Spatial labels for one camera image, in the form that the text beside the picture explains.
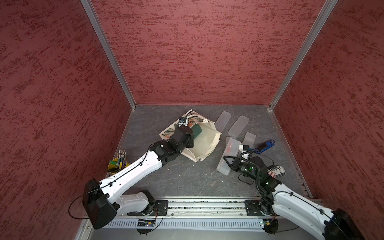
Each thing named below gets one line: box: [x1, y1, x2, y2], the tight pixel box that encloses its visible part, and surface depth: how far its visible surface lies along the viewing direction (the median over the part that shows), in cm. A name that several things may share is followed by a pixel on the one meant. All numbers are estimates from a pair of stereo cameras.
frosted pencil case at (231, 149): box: [216, 138, 242, 176], surface depth 80 cm
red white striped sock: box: [267, 165, 286, 179], surface depth 85 cm
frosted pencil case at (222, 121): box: [215, 111, 232, 133], surface depth 112 cm
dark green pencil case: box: [191, 124, 203, 140], surface depth 102 cm
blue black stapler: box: [254, 139, 276, 154], surface depth 97 cm
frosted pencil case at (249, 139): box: [242, 132, 256, 149], surface depth 102 cm
